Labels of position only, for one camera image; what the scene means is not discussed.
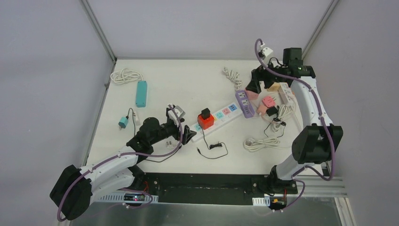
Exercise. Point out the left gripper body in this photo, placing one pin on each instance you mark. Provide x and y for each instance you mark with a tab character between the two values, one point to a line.
181	133

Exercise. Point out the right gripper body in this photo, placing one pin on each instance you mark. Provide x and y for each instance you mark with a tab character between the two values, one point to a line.
268	76

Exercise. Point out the pink cube socket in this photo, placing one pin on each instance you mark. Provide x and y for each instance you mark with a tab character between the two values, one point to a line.
251	95

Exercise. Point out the red cube socket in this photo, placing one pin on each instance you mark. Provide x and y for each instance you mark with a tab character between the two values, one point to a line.
205	123

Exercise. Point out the purple power strip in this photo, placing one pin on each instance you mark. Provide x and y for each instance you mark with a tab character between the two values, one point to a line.
244	103

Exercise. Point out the black charger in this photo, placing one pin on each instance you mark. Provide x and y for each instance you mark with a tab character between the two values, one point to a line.
205	114

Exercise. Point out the white long power strip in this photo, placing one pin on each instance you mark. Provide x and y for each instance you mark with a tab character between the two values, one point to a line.
222	117

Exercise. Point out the teal power strip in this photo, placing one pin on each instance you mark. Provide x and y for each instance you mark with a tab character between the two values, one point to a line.
141	94

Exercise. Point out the teal charger plug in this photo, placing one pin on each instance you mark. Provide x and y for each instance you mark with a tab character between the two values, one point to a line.
123	122

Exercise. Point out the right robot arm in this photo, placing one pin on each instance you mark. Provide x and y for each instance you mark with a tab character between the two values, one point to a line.
315	146

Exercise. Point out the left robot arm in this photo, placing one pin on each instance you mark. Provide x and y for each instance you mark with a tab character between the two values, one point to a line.
77	188

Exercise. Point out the beige cube adapter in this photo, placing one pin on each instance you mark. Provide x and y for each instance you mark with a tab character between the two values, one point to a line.
274	87

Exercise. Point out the pink flat adapter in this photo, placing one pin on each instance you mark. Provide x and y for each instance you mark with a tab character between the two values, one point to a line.
269	101

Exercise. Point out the white flat adapter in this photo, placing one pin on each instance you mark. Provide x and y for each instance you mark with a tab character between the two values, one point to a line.
136	118

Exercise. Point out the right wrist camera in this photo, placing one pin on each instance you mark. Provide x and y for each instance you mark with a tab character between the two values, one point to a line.
266	53

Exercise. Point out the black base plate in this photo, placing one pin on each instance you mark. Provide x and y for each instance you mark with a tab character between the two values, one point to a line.
219	189

